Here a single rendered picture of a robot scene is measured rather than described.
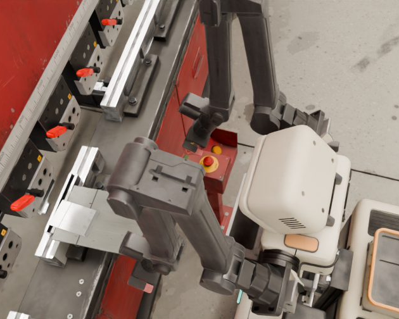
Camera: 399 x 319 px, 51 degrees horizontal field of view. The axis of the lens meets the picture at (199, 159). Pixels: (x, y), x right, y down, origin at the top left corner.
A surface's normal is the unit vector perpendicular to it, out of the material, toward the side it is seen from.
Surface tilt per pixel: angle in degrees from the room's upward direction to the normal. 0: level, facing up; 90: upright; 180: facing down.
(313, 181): 48
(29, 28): 90
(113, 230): 0
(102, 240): 0
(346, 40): 0
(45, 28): 90
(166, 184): 13
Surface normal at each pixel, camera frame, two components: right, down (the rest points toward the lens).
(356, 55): -0.07, -0.50
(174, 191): 0.14, -0.44
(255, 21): -0.21, 0.92
